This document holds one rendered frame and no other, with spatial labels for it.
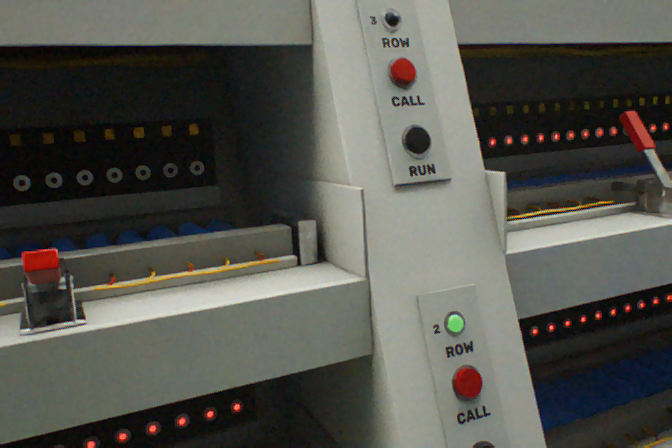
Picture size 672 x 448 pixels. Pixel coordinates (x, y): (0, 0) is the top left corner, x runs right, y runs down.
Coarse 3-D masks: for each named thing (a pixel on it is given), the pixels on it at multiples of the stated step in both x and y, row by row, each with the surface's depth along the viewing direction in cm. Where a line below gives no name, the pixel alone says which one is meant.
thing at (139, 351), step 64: (192, 192) 49; (256, 192) 51; (320, 192) 39; (320, 256) 40; (0, 320) 31; (128, 320) 30; (192, 320) 31; (256, 320) 32; (320, 320) 34; (0, 384) 27; (64, 384) 28; (128, 384) 30; (192, 384) 31
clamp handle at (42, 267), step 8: (24, 256) 23; (32, 256) 23; (40, 256) 23; (48, 256) 23; (56, 256) 24; (24, 264) 23; (32, 264) 23; (40, 264) 23; (48, 264) 23; (56, 264) 23; (32, 272) 23; (40, 272) 24; (48, 272) 24; (56, 272) 24; (32, 280) 25; (40, 280) 25; (48, 280) 26; (56, 280) 26; (40, 288) 29
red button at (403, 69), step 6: (396, 60) 37; (402, 60) 37; (408, 60) 38; (396, 66) 37; (402, 66) 37; (408, 66) 38; (396, 72) 37; (402, 72) 37; (408, 72) 37; (414, 72) 38; (396, 78) 37; (402, 78) 37; (408, 78) 37; (402, 84) 37
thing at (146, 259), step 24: (168, 240) 36; (192, 240) 36; (216, 240) 36; (240, 240) 37; (264, 240) 38; (288, 240) 38; (0, 264) 32; (72, 264) 33; (96, 264) 34; (120, 264) 34; (144, 264) 35; (168, 264) 35; (192, 264) 35; (216, 264) 37; (0, 288) 32; (96, 288) 32
